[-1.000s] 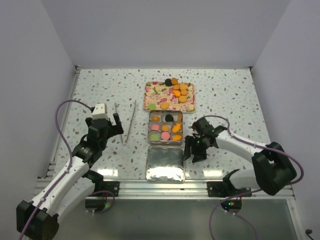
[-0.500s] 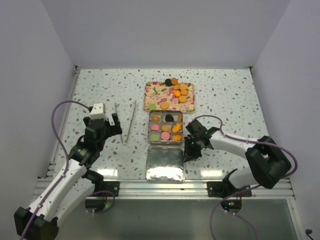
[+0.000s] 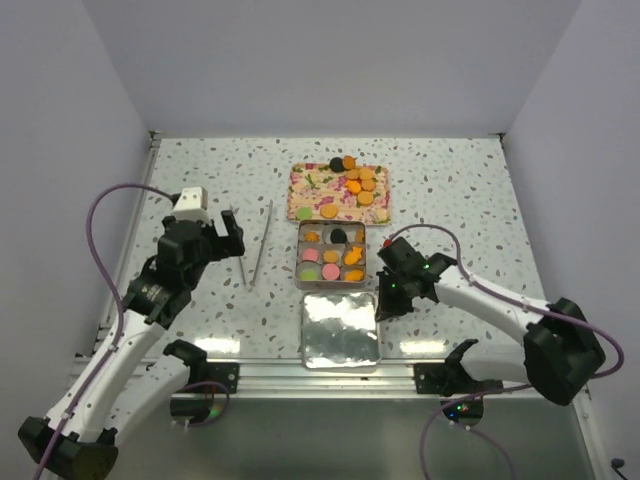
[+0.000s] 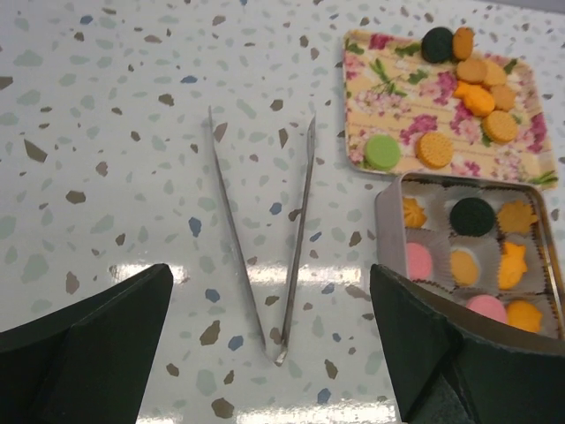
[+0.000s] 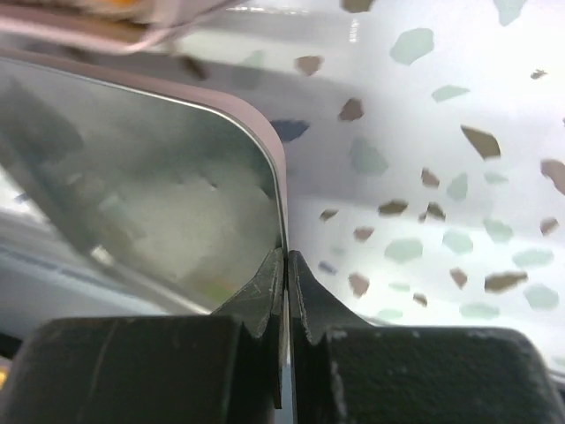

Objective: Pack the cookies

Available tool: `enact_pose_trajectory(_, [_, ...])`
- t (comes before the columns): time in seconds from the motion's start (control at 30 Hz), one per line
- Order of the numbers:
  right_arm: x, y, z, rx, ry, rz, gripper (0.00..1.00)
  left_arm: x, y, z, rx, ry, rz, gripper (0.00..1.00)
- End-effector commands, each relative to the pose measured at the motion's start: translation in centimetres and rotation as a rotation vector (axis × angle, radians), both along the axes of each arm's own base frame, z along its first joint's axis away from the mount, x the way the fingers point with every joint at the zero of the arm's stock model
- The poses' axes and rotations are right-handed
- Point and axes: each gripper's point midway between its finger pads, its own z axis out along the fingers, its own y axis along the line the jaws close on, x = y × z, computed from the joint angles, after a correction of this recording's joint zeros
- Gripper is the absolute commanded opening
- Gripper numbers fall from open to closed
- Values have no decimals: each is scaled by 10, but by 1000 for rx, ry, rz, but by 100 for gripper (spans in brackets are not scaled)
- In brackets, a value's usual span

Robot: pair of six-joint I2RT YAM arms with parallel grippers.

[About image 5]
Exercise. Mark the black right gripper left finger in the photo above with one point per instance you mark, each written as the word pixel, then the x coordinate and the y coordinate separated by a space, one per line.
pixel 224 367

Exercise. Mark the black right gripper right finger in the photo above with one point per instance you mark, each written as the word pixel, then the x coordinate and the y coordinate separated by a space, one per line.
pixel 345 370

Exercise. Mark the silver tin lid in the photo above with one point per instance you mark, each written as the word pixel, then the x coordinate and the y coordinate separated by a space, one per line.
pixel 177 192

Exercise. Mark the square cookie tin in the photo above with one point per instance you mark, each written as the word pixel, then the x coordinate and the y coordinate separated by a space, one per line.
pixel 115 27

